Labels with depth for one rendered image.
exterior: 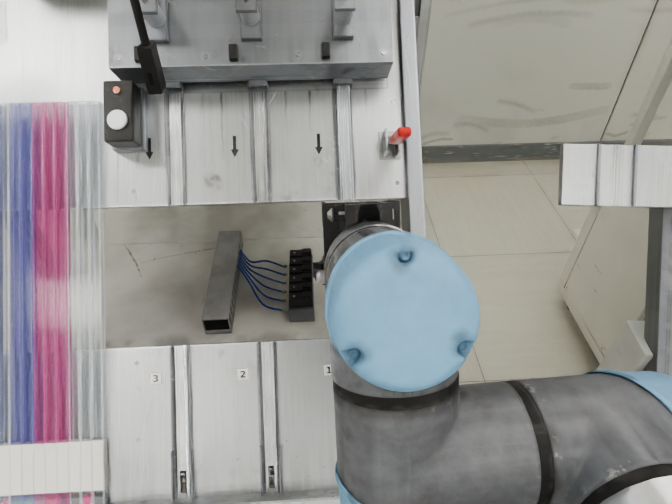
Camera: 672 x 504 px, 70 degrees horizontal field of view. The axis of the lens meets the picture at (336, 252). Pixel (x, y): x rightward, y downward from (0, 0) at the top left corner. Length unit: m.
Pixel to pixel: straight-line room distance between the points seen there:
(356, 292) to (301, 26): 0.46
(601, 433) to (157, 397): 0.51
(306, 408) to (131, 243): 0.71
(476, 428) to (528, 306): 1.66
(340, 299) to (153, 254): 0.96
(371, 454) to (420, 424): 0.03
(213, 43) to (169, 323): 0.56
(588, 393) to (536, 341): 1.51
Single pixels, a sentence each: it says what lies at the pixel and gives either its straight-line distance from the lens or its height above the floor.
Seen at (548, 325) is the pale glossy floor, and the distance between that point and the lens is 1.91.
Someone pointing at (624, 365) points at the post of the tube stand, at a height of 0.79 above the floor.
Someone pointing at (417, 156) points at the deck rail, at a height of 1.03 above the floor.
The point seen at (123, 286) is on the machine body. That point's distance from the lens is 1.11.
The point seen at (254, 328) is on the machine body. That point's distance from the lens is 0.96.
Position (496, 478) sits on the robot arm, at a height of 1.08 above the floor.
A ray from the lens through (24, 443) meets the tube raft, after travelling 0.74.
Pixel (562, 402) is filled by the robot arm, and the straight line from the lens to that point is 0.32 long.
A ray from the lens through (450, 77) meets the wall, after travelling 2.47.
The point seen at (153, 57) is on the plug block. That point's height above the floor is 1.19.
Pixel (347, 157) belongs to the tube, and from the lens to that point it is 0.60.
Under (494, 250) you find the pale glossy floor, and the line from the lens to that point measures 2.14.
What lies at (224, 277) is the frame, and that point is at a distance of 1.00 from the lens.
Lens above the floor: 1.35
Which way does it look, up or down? 42 degrees down
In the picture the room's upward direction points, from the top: straight up
